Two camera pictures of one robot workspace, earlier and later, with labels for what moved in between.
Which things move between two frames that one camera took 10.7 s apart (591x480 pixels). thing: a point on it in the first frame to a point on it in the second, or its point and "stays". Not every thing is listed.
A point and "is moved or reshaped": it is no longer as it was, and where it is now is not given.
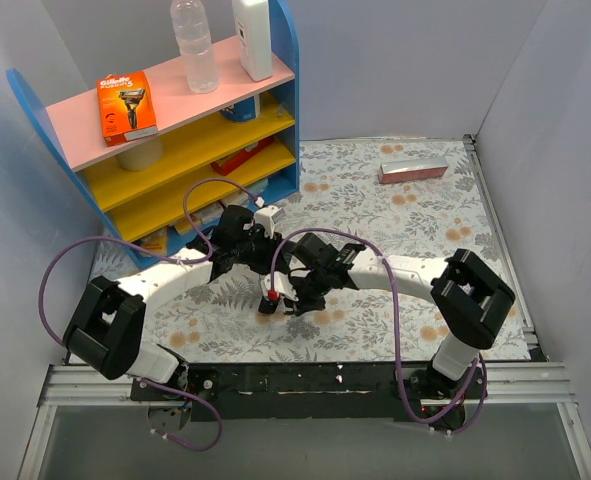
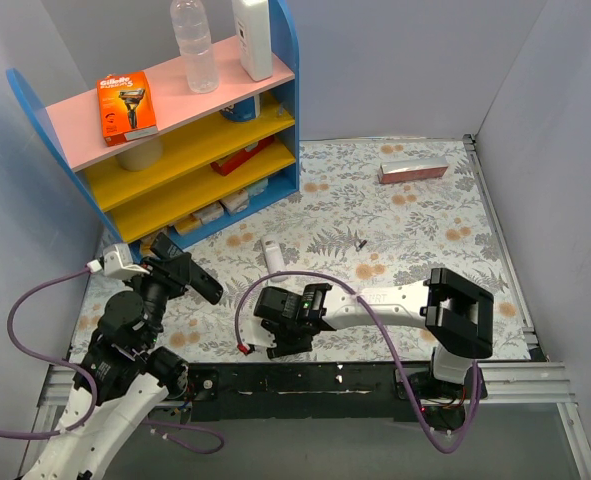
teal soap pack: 257,188 stays
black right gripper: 308,288 to 279,342
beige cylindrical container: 142,157 stays
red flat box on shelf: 224,164 stays
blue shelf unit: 237,145 stays
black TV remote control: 268,306 is moved or reshaped
